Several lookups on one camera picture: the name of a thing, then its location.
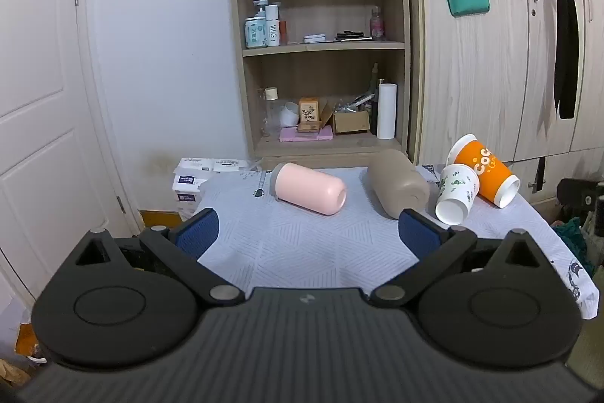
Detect taupe brown cup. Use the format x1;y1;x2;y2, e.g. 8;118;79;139
367;149;431;221

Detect open cardboard box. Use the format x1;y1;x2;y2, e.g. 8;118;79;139
321;100;371;135

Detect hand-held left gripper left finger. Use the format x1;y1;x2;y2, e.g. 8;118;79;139
74;208;246;306

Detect clear bottle beige cap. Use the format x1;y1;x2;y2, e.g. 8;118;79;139
261;86;280;137

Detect black ribbon bow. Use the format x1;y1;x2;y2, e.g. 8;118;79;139
541;0;589;120

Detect pink clear bottle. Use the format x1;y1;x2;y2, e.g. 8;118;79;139
370;6;386;40

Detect white jar teal label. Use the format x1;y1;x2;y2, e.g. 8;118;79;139
244;17;266;50

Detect wooden shelf unit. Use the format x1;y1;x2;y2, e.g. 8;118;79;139
226;0;421;170

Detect white paper cup green print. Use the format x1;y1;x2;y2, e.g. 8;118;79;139
435;164;481;225

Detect pink cup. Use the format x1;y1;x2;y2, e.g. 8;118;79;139
270;162;348;216

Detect white boxes on floor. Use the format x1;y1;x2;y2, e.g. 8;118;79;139
172;174;209;219

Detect flat pink box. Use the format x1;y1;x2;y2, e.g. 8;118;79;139
279;125;334;143

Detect beige flower print box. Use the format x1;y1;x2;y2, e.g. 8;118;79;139
298;97;321;131

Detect black bag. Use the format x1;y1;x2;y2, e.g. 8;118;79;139
557;178;604;239

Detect yellow packet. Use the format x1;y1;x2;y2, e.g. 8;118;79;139
14;322;49;367

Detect tall white cylinder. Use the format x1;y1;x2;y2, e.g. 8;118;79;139
377;83;398;140

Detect white door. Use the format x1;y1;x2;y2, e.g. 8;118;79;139
0;0;145;307

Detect tall white tube bottle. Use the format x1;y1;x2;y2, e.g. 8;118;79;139
265;5;281;48

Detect small white cup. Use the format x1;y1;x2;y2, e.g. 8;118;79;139
280;102;300;127

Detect wooden wardrobe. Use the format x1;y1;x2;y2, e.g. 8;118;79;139
406;0;604;205

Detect white patterned tablecloth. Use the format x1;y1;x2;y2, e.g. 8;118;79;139
191;164;600;321

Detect yellow box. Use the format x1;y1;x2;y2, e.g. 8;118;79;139
142;209;186;230

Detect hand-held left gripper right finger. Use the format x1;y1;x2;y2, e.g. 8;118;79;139
369;208;542;309

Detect green cloth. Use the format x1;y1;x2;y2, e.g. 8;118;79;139
551;216;596;277

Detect orange paper cup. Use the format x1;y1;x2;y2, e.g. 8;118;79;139
447;134;521;208

